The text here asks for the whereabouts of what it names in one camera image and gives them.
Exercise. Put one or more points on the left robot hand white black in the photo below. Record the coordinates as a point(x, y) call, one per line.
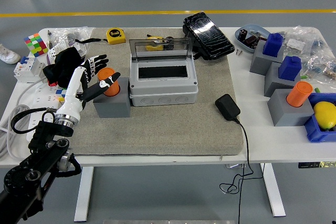
point(73, 95)

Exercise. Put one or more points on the orange cylinder battery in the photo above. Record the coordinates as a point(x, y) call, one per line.
point(299, 94)
point(106, 73)

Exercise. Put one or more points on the grey junction box with lid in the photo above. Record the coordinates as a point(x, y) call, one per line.
point(162, 90)

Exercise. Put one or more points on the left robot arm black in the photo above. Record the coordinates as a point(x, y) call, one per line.
point(39, 155)

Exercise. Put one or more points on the small multicolour puzzle cube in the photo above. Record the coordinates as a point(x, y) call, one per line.
point(60, 93)

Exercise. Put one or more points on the small red block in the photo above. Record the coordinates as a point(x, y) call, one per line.
point(52, 84)

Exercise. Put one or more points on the black cloth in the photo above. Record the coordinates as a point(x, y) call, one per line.
point(63, 66)

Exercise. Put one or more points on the white power strip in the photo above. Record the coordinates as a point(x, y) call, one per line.
point(42, 98)

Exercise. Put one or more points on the grey block with round hole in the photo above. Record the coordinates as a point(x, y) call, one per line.
point(113, 107)

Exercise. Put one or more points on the white circuit breaker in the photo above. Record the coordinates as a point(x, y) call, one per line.
point(26, 69)

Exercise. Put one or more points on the clear plastic bag of parts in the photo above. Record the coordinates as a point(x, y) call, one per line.
point(68, 33)

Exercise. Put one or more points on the large multicolour puzzle cube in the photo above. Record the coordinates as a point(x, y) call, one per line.
point(35, 45)

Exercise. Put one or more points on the square yellow tape measure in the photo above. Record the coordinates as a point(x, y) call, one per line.
point(115, 36)

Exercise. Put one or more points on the white shoe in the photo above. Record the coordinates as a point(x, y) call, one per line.
point(8, 55)

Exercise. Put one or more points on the grey-brown mat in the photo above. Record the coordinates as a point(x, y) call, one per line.
point(157, 129)

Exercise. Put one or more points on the round yellow tape measure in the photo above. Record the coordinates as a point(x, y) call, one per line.
point(153, 47)

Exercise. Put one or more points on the white table leg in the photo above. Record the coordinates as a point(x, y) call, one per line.
point(84, 192)
point(274, 190)

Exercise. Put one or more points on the small black cylinder capacitor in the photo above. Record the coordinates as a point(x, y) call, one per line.
point(169, 42)

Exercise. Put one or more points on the black crackle-pattern case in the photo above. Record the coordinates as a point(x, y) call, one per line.
point(210, 35)

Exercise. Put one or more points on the black power adapter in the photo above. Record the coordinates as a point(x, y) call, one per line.
point(227, 107)

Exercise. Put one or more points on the small metal screw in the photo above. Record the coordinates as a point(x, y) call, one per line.
point(237, 51)
point(240, 52)

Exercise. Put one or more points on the blue-grey dish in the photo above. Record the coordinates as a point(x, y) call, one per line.
point(242, 43)

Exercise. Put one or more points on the black capacitor in dish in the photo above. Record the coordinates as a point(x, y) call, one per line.
point(242, 34)

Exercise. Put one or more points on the brown electronic parts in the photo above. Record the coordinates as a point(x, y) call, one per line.
point(251, 41)

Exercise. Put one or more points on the grey holder block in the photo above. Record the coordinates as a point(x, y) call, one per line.
point(286, 113)
point(258, 62)
point(273, 82)

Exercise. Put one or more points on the blue bottle-shaped block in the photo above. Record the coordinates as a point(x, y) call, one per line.
point(288, 69)
point(273, 45)

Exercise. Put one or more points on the clear bag of white parts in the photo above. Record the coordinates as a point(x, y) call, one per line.
point(299, 40)

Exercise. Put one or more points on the blue plastic bin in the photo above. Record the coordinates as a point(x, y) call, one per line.
point(315, 129)

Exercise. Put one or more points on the small green cylinder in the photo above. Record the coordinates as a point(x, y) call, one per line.
point(317, 90)

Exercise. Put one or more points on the clear bag of resistors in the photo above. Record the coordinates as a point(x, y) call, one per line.
point(320, 64)

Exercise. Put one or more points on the black table control panel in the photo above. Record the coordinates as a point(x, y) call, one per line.
point(312, 165)

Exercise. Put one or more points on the yellow lemon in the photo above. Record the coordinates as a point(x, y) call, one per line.
point(325, 115)

